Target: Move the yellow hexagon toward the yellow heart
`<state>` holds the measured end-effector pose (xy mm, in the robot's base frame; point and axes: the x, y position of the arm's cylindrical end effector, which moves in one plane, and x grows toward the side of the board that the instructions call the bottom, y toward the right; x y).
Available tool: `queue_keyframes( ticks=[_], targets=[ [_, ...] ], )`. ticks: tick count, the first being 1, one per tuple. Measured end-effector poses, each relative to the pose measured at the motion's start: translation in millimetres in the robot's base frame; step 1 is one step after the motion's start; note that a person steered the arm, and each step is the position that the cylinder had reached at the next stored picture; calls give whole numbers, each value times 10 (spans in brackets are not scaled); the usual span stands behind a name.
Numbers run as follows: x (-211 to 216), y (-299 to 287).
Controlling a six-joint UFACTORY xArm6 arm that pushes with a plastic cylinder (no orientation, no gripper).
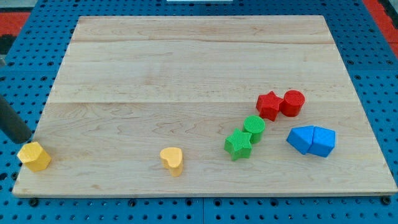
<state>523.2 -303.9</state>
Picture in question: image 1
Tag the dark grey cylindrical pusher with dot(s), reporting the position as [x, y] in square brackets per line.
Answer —
[12, 124]

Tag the yellow hexagon block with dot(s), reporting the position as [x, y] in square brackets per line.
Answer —
[34, 156]

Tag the yellow heart block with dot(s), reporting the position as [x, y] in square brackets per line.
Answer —
[172, 160]

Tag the wooden board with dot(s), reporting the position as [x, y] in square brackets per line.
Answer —
[131, 86]

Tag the green star block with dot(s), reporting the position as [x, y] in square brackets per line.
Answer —
[238, 145]

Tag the green cylinder block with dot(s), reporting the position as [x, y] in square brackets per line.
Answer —
[254, 125]

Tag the red star block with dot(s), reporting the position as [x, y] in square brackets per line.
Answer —
[268, 105]

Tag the red cylinder block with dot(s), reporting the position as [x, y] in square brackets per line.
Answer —
[292, 103]

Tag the blue cube block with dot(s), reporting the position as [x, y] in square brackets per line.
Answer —
[301, 138]

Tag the blue pentagon block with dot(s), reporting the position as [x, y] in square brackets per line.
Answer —
[323, 142]

